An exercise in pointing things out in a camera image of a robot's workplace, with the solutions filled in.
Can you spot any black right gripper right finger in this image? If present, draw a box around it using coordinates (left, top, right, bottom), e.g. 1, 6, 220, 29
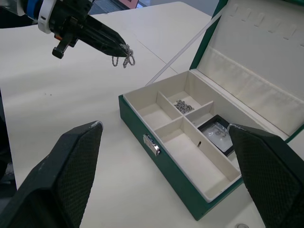
227, 123, 304, 228

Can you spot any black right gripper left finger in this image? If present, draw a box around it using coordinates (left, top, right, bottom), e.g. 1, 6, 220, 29
0, 120, 104, 228

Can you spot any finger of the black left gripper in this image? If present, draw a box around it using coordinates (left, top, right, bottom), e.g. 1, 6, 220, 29
82, 15, 126, 48
77, 26, 125, 58

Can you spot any silver chain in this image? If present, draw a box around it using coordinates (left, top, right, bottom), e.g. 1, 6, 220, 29
111, 43, 136, 69
173, 99, 195, 114

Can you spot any green jewelry box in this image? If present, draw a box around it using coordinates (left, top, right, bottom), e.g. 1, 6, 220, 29
118, 0, 304, 221

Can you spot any red white sign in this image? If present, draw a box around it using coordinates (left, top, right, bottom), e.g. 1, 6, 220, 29
118, 0, 139, 8

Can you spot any thin white strip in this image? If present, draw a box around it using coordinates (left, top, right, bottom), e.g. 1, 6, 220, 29
145, 13, 223, 86

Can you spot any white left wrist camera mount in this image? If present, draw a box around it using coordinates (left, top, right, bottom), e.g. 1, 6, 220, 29
37, 0, 57, 34

